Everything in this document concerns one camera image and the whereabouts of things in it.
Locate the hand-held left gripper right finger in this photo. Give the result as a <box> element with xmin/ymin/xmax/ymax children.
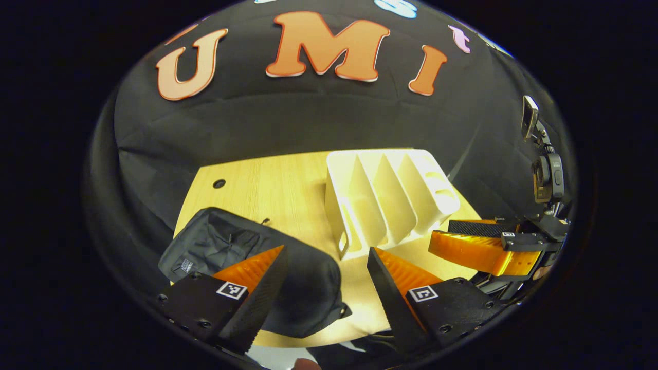
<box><xmin>366</xmin><ymin>246</ymin><xmax>503</xmax><ymax>356</ymax></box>

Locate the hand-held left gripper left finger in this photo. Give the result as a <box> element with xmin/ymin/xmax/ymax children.
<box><xmin>156</xmin><ymin>245</ymin><xmax>289</xmax><ymax>355</ymax></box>

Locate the black schoolbag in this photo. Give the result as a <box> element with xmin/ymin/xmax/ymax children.
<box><xmin>158</xmin><ymin>207</ymin><xmax>353</xmax><ymax>339</ymax></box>

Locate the white bookshelf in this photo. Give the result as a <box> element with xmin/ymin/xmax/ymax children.
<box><xmin>324</xmin><ymin>149</ymin><xmax>462</xmax><ymax>261</ymax></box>

